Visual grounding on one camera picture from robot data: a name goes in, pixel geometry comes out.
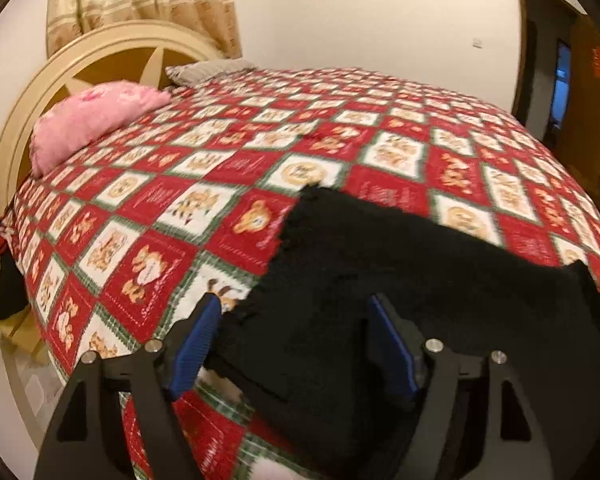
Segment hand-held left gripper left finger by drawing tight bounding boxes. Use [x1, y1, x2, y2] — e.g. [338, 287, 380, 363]
[32, 291, 226, 480]

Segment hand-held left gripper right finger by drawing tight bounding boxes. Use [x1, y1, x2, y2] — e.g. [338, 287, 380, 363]
[369, 294, 571, 480]

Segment black pants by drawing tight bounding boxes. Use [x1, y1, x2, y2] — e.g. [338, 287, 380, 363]
[205, 183, 600, 480]

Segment red checked printed blanket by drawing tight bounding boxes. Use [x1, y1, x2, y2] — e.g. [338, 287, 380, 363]
[7, 66, 600, 480]

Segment black bag with clothes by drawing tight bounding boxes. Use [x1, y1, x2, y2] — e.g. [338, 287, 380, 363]
[0, 216, 31, 321]

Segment pink pillow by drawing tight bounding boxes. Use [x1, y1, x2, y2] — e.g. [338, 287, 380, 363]
[30, 81, 172, 179]

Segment grey striped pillow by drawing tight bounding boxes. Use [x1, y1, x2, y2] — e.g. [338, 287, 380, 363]
[164, 58, 256, 87]

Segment brown wooden door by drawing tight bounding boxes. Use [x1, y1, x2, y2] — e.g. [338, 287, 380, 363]
[562, 12, 600, 211]

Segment cream wooden headboard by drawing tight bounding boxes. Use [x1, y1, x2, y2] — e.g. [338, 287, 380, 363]
[0, 20, 226, 221]

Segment dark door frame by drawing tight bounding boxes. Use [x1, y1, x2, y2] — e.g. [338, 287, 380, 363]
[511, 0, 588, 151]

